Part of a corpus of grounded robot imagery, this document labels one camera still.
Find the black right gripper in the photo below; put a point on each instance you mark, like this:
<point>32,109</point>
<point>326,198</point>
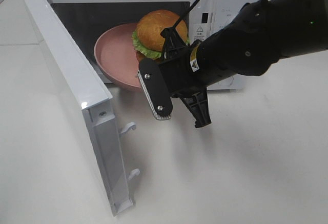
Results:
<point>186,73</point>

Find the burger with lettuce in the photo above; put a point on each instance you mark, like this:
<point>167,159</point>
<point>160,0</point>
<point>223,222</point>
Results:
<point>147,41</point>

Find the round white door button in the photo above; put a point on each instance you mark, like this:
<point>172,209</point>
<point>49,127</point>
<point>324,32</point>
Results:
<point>226,82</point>

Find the pink round plate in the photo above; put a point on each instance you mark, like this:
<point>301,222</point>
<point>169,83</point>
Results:
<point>116,57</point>

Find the white microwave door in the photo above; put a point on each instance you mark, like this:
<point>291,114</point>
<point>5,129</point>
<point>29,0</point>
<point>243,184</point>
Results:
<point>86,101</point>

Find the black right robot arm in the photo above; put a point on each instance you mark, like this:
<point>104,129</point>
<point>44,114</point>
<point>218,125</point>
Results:
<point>260,35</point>

